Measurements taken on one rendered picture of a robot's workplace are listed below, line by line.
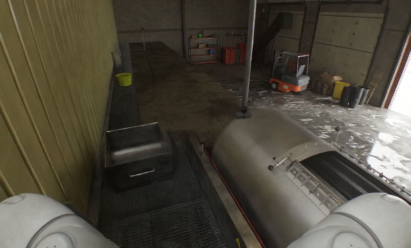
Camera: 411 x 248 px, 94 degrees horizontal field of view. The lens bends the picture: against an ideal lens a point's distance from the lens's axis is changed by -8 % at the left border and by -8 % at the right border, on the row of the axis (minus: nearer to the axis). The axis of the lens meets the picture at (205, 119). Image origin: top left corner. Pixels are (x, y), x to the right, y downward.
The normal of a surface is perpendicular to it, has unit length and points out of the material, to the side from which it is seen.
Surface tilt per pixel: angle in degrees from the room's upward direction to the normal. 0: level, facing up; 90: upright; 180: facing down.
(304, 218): 45
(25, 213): 2
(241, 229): 3
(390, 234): 34
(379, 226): 19
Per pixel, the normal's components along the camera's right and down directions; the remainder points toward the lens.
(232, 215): 0.00, -0.88
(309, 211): -0.61, -0.58
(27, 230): 0.04, -0.68
